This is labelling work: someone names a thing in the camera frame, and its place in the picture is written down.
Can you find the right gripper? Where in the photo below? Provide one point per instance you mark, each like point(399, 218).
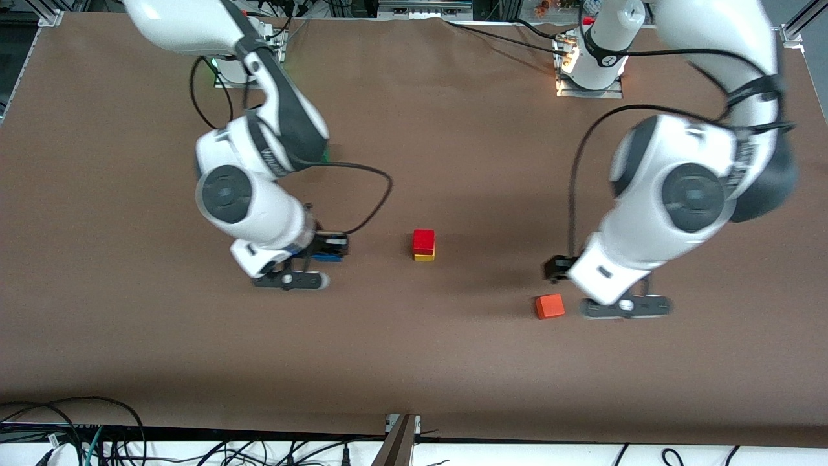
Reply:
point(325, 244)

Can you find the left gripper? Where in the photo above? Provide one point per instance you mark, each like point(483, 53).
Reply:
point(557, 268)

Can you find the red wooden block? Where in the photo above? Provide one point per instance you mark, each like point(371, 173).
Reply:
point(424, 241)

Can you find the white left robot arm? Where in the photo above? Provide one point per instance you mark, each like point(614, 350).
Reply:
point(692, 194)

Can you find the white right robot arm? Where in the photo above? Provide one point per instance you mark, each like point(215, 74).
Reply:
point(246, 200)

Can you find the orange wooden block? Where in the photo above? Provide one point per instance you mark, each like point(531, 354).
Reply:
point(550, 306)

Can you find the green wooden block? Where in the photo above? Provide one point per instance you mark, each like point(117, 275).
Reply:
point(326, 155)

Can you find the yellow wooden block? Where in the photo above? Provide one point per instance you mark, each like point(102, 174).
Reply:
point(424, 257)

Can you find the brown table cover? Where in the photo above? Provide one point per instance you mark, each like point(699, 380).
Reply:
point(414, 362)

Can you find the colourful small items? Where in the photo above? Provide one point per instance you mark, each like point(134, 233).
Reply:
point(563, 5)

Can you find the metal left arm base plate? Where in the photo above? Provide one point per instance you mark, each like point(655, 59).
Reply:
point(614, 92)

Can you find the grey metal post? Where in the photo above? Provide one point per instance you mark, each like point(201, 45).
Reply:
point(394, 446)

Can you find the aluminium frame profile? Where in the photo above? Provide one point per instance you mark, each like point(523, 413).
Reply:
point(50, 14)
point(799, 26)

